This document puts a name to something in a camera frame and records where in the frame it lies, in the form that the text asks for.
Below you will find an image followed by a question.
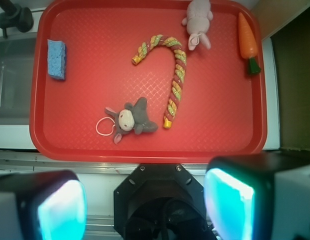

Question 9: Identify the red plastic tray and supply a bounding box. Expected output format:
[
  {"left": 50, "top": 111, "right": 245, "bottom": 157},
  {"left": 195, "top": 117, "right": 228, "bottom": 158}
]
[{"left": 29, "top": 0, "right": 267, "bottom": 163}]

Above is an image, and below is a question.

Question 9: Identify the grey sink basin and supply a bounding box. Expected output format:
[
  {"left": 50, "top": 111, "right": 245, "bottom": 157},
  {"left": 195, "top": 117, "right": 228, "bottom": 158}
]
[{"left": 0, "top": 37, "right": 36, "bottom": 125}]

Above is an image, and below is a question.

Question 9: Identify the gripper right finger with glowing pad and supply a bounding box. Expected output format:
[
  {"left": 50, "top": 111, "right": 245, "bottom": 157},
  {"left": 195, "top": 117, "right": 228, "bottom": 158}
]
[{"left": 203, "top": 153, "right": 310, "bottom": 240}]

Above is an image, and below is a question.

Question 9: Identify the orange plastic carrot toy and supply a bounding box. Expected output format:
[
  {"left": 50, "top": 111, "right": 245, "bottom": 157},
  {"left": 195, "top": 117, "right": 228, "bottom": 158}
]
[{"left": 238, "top": 12, "right": 261, "bottom": 75}]

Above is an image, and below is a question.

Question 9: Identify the blue sponge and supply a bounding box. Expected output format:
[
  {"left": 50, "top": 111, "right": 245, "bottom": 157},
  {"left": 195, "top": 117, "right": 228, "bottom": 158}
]
[{"left": 47, "top": 39, "right": 67, "bottom": 81}]

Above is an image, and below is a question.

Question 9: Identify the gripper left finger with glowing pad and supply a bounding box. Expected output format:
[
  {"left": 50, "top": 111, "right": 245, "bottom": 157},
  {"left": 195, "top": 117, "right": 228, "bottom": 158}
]
[{"left": 0, "top": 170, "right": 87, "bottom": 240}]

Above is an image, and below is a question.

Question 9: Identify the black faucet fixture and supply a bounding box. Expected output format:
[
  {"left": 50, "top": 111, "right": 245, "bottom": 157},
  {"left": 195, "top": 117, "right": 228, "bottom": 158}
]
[{"left": 0, "top": 0, "right": 34, "bottom": 39}]

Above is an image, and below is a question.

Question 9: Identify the pink plush bunny toy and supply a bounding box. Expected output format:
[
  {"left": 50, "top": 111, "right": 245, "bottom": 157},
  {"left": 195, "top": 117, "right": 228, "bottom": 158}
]
[{"left": 181, "top": 0, "right": 213, "bottom": 51}]

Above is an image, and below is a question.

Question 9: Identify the grey plush donkey toy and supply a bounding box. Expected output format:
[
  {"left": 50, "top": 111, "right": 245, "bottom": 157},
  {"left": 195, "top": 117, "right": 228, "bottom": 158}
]
[{"left": 95, "top": 97, "right": 159, "bottom": 145}]

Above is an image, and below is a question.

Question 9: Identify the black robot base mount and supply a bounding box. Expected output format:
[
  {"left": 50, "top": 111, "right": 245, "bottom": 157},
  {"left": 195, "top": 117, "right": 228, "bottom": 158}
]
[{"left": 113, "top": 164, "right": 217, "bottom": 240}]

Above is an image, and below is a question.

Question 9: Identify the striped rope candy cane toy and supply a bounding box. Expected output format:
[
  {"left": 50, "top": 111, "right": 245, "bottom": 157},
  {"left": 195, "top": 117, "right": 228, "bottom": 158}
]
[{"left": 131, "top": 34, "right": 187, "bottom": 129}]

